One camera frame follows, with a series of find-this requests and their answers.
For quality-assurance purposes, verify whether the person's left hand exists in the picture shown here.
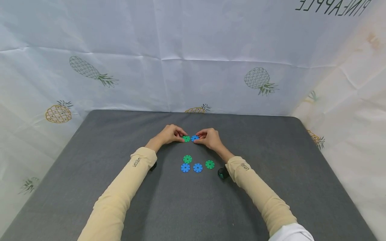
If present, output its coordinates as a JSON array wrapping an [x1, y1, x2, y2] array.
[[153, 125, 188, 147]]

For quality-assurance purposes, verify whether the person's right hand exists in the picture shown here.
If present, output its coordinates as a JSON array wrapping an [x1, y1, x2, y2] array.
[[193, 128, 224, 152]]

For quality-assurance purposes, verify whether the person's left forearm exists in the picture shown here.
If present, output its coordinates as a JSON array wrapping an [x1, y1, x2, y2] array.
[[77, 139, 163, 241]]

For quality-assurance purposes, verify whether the person's right forearm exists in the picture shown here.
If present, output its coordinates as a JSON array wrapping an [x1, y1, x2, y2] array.
[[217, 143, 315, 241]]

